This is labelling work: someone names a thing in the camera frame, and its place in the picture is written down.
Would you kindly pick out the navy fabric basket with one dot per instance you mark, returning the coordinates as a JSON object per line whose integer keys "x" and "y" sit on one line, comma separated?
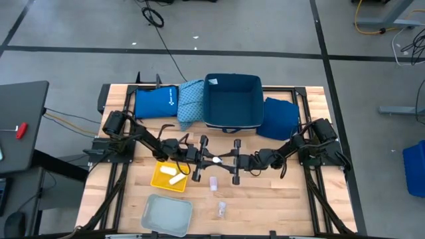
{"x": 232, "y": 104}

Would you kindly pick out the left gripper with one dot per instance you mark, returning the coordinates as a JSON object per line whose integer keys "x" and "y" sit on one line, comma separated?
{"x": 196, "y": 156}

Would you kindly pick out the light grey plastic bin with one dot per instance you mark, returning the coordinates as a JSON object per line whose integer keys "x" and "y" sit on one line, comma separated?
{"x": 166, "y": 215}

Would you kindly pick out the black flat box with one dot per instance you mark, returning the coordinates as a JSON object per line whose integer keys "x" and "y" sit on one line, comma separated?
{"x": 103, "y": 98}

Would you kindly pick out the grey table leg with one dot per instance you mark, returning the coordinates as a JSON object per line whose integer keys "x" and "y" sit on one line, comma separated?
{"x": 388, "y": 20}

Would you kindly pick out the dark blue folded cloth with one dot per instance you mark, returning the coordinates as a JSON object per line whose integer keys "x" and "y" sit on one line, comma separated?
{"x": 279, "y": 119}

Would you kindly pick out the black desk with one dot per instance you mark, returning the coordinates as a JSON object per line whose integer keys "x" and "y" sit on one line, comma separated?
{"x": 20, "y": 113}

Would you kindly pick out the clear packet with small item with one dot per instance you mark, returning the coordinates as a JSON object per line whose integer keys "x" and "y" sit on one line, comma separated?
{"x": 222, "y": 209}

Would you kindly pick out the black computer mouse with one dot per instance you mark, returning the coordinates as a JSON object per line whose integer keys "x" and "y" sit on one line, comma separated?
{"x": 15, "y": 225}

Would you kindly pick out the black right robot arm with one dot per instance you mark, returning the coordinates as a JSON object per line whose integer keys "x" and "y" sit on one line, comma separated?
{"x": 299, "y": 144}

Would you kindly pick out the patterned light blue cloth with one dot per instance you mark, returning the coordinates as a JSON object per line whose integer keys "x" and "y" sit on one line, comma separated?
{"x": 191, "y": 103}

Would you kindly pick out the black keyboard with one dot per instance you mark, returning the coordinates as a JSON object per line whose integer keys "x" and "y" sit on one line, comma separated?
{"x": 2, "y": 196}

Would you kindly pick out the blue pouch white logo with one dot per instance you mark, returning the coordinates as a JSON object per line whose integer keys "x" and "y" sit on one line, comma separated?
{"x": 156, "y": 101}

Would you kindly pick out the blue plastic bin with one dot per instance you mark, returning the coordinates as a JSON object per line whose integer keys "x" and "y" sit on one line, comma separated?
{"x": 415, "y": 169}

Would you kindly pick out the yellow plastic tray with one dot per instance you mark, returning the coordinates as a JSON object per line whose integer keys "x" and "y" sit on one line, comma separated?
{"x": 159, "y": 182}

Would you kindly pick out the small clear vial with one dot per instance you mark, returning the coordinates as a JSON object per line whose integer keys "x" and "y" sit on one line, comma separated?
{"x": 213, "y": 183}

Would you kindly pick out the dark grey desk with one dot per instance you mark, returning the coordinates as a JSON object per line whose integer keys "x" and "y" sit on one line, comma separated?
{"x": 50, "y": 196}

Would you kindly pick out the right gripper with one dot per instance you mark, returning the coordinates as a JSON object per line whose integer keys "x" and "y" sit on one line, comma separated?
{"x": 247, "y": 162}

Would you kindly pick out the grey table foot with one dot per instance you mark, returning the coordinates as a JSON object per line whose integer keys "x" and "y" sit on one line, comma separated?
{"x": 398, "y": 110}

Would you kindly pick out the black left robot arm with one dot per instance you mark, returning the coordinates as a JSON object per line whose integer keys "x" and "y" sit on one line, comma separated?
{"x": 146, "y": 137}

